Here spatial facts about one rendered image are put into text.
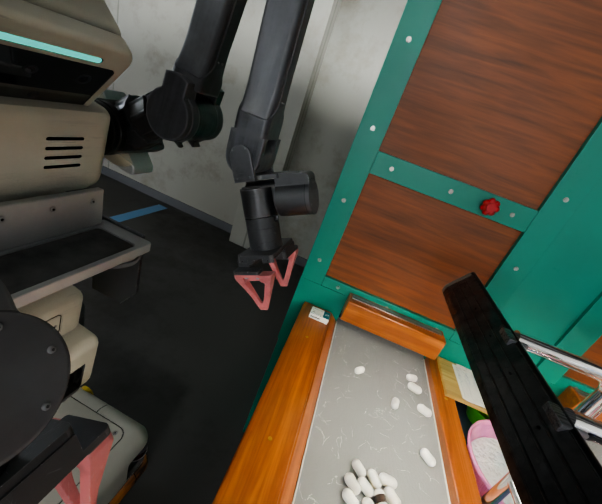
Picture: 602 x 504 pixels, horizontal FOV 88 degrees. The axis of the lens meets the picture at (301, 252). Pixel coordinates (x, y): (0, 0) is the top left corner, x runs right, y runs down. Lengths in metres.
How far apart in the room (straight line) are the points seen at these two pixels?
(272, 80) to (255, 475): 0.62
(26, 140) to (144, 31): 3.04
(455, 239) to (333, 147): 1.83
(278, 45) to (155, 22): 2.98
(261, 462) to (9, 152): 0.58
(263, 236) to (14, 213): 0.32
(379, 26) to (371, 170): 1.90
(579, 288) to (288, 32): 0.93
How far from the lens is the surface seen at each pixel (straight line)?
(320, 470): 0.71
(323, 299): 1.01
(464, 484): 0.84
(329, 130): 2.64
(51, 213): 0.55
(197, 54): 0.56
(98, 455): 0.29
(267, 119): 0.49
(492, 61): 0.92
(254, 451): 0.66
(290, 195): 0.49
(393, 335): 0.99
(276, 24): 0.51
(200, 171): 3.17
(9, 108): 0.50
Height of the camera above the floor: 1.32
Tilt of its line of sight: 25 degrees down
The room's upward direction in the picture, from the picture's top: 20 degrees clockwise
